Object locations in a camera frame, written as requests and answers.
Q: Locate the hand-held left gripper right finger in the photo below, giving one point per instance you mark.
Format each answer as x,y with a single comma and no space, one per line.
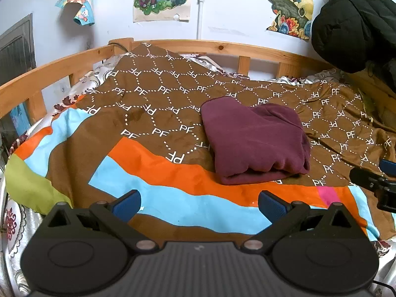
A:
273,205

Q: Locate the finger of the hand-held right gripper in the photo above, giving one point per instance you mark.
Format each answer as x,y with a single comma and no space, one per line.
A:
389,165
368,178

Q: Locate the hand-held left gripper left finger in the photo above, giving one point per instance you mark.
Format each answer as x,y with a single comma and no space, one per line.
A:
127,205

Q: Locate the maroon long-sleeved shirt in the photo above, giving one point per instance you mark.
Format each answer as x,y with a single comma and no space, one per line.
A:
247,136

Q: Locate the brown patterned blanket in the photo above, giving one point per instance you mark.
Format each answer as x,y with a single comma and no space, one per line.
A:
154,99

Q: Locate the floral bed sheet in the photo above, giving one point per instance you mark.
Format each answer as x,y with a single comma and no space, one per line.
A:
12,222

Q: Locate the black puffer jacket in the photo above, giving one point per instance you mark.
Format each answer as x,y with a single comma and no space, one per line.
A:
349,31

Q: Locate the wooden bed frame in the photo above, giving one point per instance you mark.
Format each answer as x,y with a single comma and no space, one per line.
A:
77,63

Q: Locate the painted landscape wall poster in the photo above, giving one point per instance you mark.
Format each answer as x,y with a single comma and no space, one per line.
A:
287,6

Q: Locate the white wall pipe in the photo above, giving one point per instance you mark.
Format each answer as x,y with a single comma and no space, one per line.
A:
201,12

